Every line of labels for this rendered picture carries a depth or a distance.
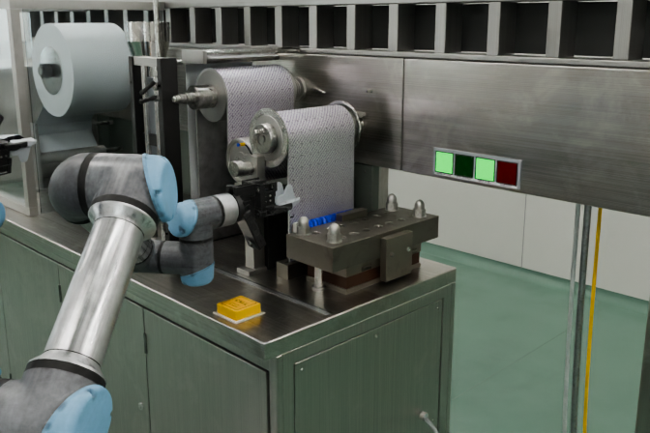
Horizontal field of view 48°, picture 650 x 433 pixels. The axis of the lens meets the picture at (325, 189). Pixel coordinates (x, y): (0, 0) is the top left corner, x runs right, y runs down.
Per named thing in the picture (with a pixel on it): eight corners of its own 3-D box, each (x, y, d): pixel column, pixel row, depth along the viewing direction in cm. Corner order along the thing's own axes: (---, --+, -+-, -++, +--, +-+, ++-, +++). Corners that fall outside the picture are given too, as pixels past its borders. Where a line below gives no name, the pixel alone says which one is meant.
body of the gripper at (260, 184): (280, 181, 171) (240, 189, 163) (280, 216, 173) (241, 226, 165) (259, 176, 177) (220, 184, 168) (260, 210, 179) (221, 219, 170)
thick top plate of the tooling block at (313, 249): (285, 257, 177) (285, 233, 175) (392, 225, 204) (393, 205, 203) (333, 273, 166) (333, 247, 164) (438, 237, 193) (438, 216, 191)
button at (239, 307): (217, 313, 161) (216, 303, 160) (241, 304, 166) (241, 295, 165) (236, 322, 156) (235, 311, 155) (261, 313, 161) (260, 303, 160)
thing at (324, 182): (287, 230, 181) (286, 158, 177) (352, 213, 197) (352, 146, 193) (289, 230, 181) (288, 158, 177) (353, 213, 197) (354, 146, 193)
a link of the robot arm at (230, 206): (225, 230, 162) (204, 223, 168) (242, 226, 165) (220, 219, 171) (224, 198, 160) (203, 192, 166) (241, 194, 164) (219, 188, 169)
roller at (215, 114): (196, 119, 202) (194, 69, 199) (265, 111, 219) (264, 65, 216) (227, 124, 192) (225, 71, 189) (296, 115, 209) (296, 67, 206)
